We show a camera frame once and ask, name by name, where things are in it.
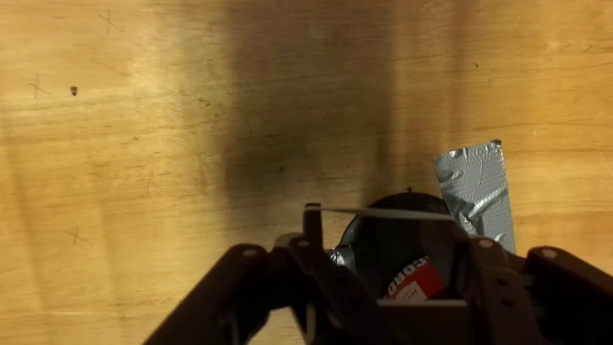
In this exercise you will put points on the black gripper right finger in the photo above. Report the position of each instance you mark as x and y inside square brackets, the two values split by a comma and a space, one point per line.
[529, 294]

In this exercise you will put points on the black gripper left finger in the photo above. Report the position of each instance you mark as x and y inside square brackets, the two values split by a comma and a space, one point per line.
[288, 294]

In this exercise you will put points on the thin pale rubber band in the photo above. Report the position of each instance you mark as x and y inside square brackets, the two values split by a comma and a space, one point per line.
[395, 214]

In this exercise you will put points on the black jar with red label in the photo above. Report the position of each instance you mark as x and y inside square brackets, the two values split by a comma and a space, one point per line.
[395, 250]

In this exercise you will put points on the grey duct tape piece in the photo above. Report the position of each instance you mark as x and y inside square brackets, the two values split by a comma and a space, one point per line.
[476, 185]

